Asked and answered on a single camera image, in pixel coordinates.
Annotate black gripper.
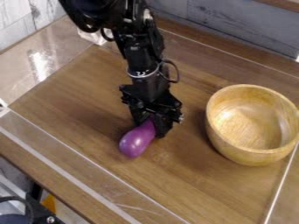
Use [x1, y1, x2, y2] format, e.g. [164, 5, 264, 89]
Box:
[119, 73, 183, 138]

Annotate purple toy eggplant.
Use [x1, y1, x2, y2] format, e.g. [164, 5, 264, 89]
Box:
[119, 118, 155, 158]

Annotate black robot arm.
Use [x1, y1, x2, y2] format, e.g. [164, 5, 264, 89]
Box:
[59, 0, 183, 137]

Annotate brown wooden bowl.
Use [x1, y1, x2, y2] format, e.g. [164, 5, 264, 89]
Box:
[205, 84, 299, 166]

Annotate clear acrylic tray walls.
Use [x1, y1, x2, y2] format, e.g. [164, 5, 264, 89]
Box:
[0, 19, 299, 224]

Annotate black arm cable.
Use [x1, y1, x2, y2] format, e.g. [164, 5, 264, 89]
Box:
[161, 59, 181, 84]

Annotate black clamp with cable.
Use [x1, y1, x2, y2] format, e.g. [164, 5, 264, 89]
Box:
[0, 196, 65, 224]

